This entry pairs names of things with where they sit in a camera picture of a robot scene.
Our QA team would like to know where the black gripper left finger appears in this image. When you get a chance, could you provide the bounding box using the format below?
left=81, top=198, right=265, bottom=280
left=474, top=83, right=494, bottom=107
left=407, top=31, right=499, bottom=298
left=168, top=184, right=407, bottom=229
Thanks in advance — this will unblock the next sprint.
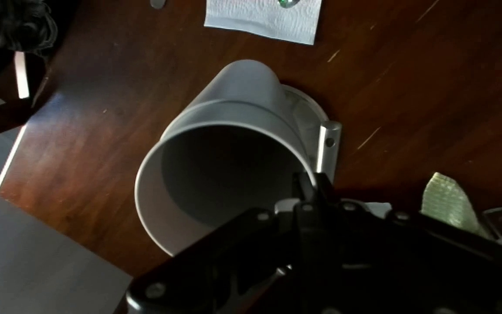
left=124, top=167, right=330, bottom=314

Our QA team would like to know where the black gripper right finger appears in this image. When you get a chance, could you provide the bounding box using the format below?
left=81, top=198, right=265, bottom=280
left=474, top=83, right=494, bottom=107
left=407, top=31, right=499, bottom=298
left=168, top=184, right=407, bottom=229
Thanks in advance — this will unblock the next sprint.
left=316, top=118, right=502, bottom=298

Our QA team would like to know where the dark wooden chair with bag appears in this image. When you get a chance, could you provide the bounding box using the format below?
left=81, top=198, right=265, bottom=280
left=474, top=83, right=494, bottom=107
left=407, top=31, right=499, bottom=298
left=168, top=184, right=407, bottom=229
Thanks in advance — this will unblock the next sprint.
left=0, top=32, right=61, bottom=144

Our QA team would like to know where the green cloth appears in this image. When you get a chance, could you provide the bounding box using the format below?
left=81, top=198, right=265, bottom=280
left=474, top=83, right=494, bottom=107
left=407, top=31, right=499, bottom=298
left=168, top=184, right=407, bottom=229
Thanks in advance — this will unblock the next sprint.
left=419, top=170, right=502, bottom=257

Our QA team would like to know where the white paper napkin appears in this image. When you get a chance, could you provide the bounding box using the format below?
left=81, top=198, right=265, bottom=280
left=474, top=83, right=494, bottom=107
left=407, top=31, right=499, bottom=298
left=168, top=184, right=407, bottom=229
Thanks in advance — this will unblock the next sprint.
left=203, top=0, right=325, bottom=46

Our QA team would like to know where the white cloth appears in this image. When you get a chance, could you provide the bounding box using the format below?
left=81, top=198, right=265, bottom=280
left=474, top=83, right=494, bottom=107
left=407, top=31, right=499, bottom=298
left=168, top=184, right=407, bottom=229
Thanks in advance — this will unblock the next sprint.
left=347, top=198, right=394, bottom=219

